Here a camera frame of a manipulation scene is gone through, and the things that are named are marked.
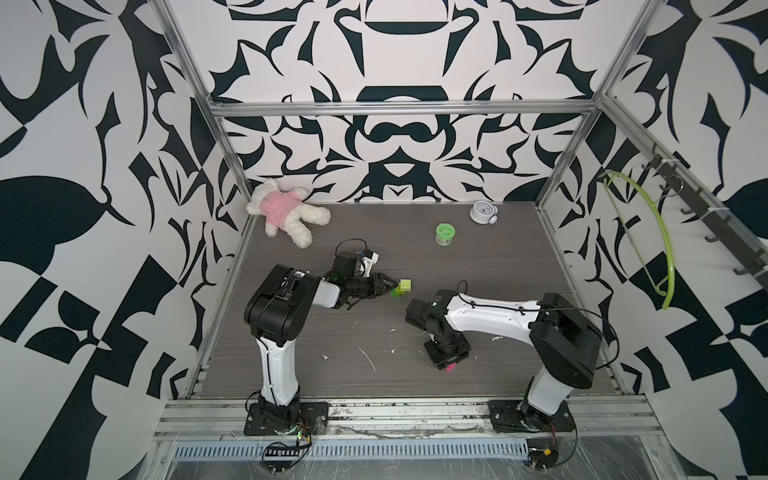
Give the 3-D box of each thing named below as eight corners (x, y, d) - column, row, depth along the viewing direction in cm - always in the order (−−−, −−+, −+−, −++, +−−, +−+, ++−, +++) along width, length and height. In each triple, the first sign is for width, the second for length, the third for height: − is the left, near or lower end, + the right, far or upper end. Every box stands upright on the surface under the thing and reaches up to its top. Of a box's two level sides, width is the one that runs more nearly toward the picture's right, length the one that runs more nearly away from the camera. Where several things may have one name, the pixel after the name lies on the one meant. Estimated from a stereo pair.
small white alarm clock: (468, 221, 116) (470, 216, 113) (470, 204, 121) (471, 198, 119) (495, 225, 114) (497, 220, 112) (495, 208, 120) (497, 203, 118)
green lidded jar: (435, 246, 109) (437, 238, 106) (433, 230, 114) (435, 222, 110) (454, 246, 109) (457, 238, 106) (451, 230, 114) (454, 222, 110)
